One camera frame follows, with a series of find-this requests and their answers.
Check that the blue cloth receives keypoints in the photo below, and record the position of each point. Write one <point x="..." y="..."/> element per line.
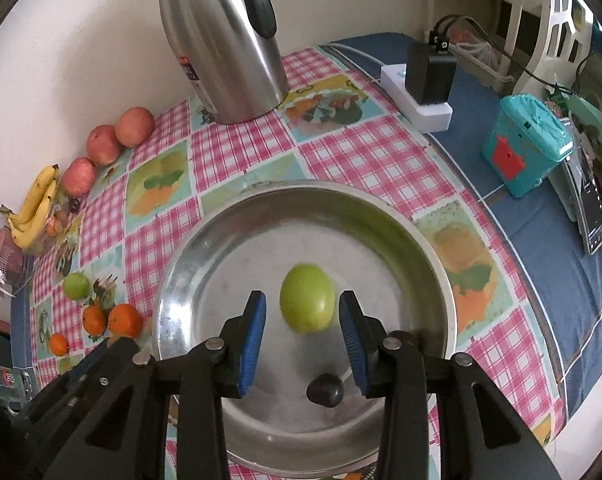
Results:
<point x="531" y="240"/>

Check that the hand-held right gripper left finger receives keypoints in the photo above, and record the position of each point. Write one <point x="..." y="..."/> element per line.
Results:
<point x="251" y="345"/>

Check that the dark plum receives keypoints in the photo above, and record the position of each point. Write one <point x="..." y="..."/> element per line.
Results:
<point x="325" y="390"/>

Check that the white power strip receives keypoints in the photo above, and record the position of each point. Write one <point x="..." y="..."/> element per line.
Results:
<point x="433" y="115"/>

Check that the stainless steel kettle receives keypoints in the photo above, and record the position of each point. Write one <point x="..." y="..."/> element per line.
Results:
<point x="221" y="50"/>

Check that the black power adapter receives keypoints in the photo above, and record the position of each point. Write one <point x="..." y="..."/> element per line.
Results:
<point x="431" y="75"/>

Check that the red apple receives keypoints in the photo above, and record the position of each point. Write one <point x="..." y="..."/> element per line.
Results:
<point x="134" y="126"/>
<point x="103" y="144"/>
<point x="78" y="176"/>

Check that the banana bunch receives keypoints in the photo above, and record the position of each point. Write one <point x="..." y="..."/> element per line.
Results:
<point x="36" y="202"/>

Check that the teal box with red label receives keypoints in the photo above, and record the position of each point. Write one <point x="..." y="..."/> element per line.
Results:
<point x="526" y="135"/>

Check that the clear bag of small fruit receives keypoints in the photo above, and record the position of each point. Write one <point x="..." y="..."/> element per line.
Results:
<point x="61" y="222"/>

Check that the white plastic chair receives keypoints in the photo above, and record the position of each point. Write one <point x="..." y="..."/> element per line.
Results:
<point x="556" y="10"/>

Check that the large green fruit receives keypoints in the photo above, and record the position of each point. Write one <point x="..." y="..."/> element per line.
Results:
<point x="306" y="297"/>

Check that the steel bowl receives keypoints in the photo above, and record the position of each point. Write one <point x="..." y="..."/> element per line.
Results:
<point x="261" y="240"/>

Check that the large orange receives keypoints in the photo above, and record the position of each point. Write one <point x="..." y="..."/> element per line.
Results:
<point x="126" y="320"/>

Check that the pink checkered tablecloth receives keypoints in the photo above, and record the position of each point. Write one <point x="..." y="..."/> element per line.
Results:
<point x="371" y="155"/>

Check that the small printed box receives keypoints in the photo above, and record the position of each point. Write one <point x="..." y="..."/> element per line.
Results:
<point x="8" y="377"/>

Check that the small orange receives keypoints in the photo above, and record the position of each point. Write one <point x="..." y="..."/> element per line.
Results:
<point x="58" y="344"/>

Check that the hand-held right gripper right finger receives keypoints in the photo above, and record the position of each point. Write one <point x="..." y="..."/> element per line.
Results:
<point x="353" y="345"/>

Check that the small green fruit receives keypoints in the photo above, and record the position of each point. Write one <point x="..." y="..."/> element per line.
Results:
<point x="76" y="286"/>

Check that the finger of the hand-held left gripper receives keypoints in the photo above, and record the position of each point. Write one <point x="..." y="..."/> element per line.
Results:
<point x="98" y="365"/>

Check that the medium orange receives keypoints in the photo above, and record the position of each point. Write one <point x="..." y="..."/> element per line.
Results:
<point x="94" y="321"/>

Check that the black phone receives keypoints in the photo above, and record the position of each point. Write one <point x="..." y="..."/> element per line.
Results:
<point x="593" y="210"/>

